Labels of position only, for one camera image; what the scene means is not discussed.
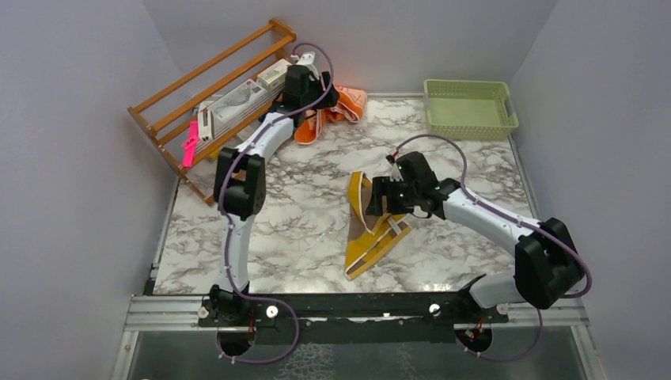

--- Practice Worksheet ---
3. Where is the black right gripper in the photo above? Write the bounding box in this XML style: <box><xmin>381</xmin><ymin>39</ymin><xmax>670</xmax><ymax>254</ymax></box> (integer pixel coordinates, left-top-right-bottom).
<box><xmin>367</xmin><ymin>175</ymin><xmax>420</xmax><ymax>215</ymax></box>

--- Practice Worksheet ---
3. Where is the brown yellow bear towel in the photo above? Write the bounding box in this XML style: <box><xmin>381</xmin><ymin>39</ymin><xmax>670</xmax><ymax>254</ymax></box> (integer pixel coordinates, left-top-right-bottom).
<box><xmin>344</xmin><ymin>171</ymin><xmax>412</xmax><ymax>281</ymax></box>

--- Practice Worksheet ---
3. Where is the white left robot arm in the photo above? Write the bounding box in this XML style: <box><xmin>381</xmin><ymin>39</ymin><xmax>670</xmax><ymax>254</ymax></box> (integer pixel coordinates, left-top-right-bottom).
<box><xmin>208</xmin><ymin>65</ymin><xmax>339</xmax><ymax>325</ymax></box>

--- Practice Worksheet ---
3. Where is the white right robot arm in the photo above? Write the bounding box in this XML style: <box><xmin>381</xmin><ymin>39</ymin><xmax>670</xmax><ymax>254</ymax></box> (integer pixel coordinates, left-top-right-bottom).
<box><xmin>366</xmin><ymin>152</ymin><xmax>586</xmax><ymax>322</ymax></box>

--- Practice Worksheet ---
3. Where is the small white box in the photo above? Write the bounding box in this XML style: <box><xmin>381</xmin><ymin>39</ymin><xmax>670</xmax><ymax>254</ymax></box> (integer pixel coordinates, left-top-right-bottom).
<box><xmin>256</xmin><ymin>59</ymin><xmax>292</xmax><ymax>91</ymax></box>

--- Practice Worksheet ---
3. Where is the orange white towel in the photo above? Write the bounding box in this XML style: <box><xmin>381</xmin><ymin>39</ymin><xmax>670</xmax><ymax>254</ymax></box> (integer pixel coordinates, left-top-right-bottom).
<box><xmin>294</xmin><ymin>85</ymin><xmax>368</xmax><ymax>145</ymax></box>

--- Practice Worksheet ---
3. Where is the large flat white box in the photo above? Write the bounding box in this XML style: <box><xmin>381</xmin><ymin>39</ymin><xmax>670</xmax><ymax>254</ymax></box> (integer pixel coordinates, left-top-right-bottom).
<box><xmin>207</xmin><ymin>79</ymin><xmax>268</xmax><ymax>123</ymax></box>

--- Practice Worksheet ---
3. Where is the green plastic basket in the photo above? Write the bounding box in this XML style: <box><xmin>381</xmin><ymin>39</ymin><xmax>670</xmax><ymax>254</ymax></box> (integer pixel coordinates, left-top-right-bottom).
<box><xmin>423</xmin><ymin>79</ymin><xmax>519</xmax><ymax>141</ymax></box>

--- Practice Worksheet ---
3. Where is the white upright box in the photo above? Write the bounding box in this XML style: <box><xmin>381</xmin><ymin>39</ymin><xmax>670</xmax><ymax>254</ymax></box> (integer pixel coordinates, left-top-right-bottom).
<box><xmin>197</xmin><ymin>101</ymin><xmax>214</xmax><ymax>142</ymax></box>

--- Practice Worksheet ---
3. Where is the wooden shelf rack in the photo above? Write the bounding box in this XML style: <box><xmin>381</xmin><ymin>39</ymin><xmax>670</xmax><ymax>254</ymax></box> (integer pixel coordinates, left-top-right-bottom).
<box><xmin>127</xmin><ymin>18</ymin><xmax>297</xmax><ymax>205</ymax></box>

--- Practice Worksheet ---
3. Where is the pink marker pen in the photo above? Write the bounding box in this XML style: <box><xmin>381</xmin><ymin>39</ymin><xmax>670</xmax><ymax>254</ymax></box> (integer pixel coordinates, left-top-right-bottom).
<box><xmin>182</xmin><ymin>120</ymin><xmax>200</xmax><ymax>168</ymax></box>

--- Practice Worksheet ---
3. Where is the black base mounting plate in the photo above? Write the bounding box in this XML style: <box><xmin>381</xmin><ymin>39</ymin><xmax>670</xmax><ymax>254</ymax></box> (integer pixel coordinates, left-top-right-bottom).
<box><xmin>197</xmin><ymin>291</ymin><xmax>509</xmax><ymax>345</ymax></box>

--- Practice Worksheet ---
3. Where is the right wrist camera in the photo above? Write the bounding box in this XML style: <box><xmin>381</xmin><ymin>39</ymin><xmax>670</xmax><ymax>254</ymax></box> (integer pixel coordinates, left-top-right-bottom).
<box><xmin>389</xmin><ymin>162</ymin><xmax>403</xmax><ymax>181</ymax></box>

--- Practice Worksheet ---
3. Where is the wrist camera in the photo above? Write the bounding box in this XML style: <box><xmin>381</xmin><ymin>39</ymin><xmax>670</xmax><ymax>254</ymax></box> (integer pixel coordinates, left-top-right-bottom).
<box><xmin>389</xmin><ymin>162</ymin><xmax>403</xmax><ymax>181</ymax></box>
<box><xmin>296</xmin><ymin>51</ymin><xmax>316</xmax><ymax>67</ymax></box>

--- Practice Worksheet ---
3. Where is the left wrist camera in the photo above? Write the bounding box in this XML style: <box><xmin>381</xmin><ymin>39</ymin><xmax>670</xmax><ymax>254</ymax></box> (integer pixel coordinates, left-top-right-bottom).
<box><xmin>296</xmin><ymin>51</ymin><xmax>316</xmax><ymax>67</ymax></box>

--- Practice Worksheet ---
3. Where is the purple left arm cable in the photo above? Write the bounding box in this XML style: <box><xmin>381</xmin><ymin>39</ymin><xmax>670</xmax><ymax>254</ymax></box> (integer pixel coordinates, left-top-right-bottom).
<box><xmin>215</xmin><ymin>43</ymin><xmax>336</xmax><ymax>367</ymax></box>

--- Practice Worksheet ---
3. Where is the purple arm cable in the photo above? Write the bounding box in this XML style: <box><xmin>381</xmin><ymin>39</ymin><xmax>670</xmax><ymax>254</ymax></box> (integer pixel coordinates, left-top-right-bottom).
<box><xmin>386</xmin><ymin>133</ymin><xmax>593</xmax><ymax>363</ymax></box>
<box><xmin>215</xmin><ymin>43</ymin><xmax>336</xmax><ymax>367</ymax></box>

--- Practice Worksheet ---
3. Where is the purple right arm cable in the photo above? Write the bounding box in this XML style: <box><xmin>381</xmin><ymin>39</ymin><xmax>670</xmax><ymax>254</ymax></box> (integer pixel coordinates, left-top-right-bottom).
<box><xmin>386</xmin><ymin>133</ymin><xmax>593</xmax><ymax>363</ymax></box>

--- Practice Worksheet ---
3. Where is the aluminium rail frame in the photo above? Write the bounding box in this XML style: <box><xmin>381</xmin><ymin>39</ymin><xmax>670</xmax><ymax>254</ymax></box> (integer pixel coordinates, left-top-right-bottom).
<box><xmin>112</xmin><ymin>293</ymin><xmax>605</xmax><ymax>379</ymax></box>

